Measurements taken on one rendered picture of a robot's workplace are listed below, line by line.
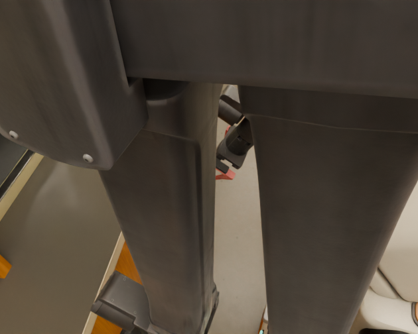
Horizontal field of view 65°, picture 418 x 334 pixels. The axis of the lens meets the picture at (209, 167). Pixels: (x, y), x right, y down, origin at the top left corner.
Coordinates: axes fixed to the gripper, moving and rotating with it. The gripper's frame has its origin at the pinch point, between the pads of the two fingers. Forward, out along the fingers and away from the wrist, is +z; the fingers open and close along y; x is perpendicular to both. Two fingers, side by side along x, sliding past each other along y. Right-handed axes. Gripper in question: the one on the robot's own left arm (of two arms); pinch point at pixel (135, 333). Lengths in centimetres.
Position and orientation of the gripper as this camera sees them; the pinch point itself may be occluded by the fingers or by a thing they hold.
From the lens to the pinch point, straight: 65.8
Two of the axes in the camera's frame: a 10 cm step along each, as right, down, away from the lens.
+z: -4.2, 4.6, 7.8
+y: -3.6, 7.0, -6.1
